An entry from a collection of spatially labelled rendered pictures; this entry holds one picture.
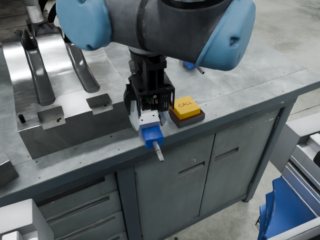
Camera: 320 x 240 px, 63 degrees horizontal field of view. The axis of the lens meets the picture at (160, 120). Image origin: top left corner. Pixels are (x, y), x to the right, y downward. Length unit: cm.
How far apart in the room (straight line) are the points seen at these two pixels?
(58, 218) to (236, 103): 62
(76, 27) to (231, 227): 126
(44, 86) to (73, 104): 13
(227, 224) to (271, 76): 81
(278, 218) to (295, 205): 4
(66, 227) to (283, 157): 67
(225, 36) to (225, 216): 126
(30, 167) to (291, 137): 52
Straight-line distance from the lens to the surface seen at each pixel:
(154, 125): 61
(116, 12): 31
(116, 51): 101
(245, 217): 148
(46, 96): 69
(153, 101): 50
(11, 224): 34
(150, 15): 29
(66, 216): 87
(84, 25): 32
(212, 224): 143
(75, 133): 63
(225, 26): 26
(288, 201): 46
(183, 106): 67
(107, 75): 71
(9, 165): 61
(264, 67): 97
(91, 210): 87
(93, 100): 64
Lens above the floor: 126
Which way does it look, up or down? 42 degrees down
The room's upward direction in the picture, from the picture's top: straight up
